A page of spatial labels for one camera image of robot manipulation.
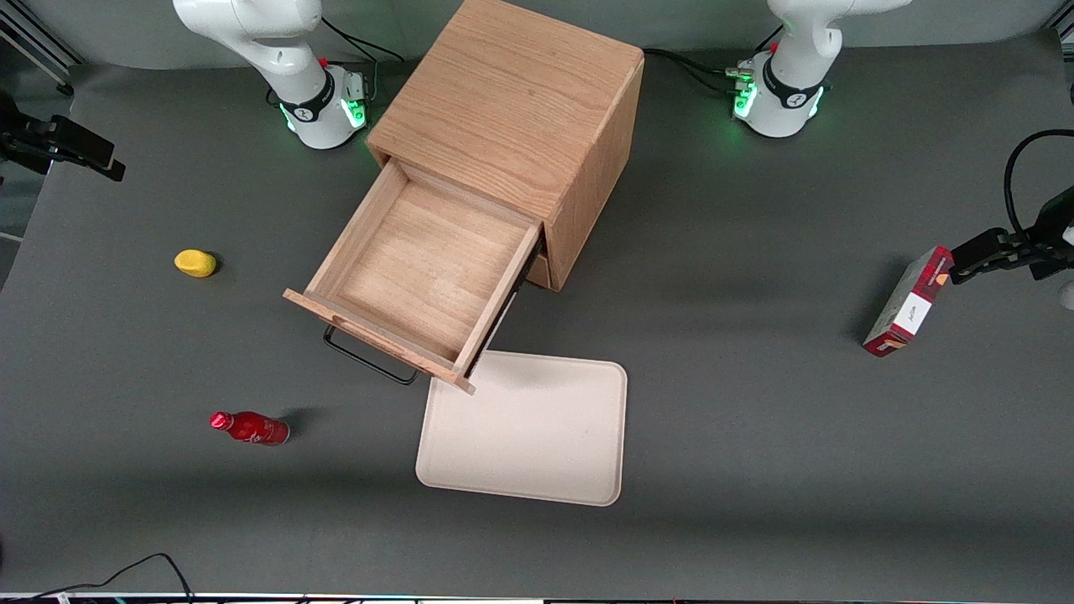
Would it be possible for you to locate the red soda bottle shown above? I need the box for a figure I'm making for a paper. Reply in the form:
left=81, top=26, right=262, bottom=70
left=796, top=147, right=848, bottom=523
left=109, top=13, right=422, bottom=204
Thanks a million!
left=209, top=410, right=291, bottom=447

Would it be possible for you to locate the black wire drawer handle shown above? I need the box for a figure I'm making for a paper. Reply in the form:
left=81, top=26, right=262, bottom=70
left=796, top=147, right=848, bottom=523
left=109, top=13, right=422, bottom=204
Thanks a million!
left=323, top=325, right=420, bottom=387

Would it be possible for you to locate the yellow lemon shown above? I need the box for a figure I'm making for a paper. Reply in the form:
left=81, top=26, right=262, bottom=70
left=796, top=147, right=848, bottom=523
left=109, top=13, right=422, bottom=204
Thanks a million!
left=174, top=249, right=218, bottom=279

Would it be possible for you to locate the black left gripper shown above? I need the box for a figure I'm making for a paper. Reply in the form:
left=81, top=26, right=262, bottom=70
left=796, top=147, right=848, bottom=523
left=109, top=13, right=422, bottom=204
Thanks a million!
left=950, top=186, right=1074, bottom=286

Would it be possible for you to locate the red plaid cardboard box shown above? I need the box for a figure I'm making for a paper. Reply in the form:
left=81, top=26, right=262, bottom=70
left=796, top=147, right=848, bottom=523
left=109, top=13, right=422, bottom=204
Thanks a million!
left=863, top=245, right=955, bottom=359

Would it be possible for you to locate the thick black base cable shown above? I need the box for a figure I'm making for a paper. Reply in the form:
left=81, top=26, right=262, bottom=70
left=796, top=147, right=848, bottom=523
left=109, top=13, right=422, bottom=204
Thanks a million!
left=644, top=47, right=758, bottom=96

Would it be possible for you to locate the beige plastic tray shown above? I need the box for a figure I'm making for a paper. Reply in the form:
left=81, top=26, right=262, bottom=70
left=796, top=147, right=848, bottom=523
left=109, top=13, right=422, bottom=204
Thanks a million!
left=415, top=351, right=628, bottom=508

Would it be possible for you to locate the thin black table cable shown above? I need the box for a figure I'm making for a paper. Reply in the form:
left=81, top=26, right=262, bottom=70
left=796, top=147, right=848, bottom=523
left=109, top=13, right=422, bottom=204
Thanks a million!
left=0, top=552, right=196, bottom=604

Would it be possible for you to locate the aluminium frame bar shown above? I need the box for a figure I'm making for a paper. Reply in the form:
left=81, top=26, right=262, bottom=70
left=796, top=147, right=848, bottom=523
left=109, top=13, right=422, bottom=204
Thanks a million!
left=0, top=0, right=86, bottom=98

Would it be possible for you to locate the black looped camera cable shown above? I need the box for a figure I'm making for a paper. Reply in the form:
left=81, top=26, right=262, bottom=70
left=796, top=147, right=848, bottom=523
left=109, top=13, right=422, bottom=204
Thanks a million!
left=1004, top=128, right=1074, bottom=238

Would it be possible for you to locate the black arm base cable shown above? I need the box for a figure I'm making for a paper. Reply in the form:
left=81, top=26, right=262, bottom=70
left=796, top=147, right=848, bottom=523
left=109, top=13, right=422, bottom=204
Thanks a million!
left=321, top=15, right=406, bottom=103

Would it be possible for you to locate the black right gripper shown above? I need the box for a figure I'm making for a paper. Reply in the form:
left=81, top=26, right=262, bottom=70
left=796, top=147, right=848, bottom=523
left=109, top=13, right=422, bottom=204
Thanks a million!
left=0, top=89, right=128, bottom=182

